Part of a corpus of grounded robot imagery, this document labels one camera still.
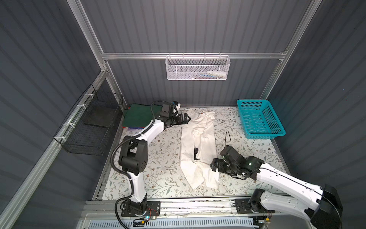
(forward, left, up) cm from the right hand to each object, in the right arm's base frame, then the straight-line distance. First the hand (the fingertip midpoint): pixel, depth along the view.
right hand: (217, 168), depth 79 cm
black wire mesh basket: (+15, +68, +19) cm, 73 cm away
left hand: (+31, +18, +7) cm, 37 cm away
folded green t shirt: (+44, +55, -4) cm, 71 cm away
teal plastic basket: (+43, -41, -9) cm, 60 cm away
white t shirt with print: (+9, +9, -9) cm, 16 cm away
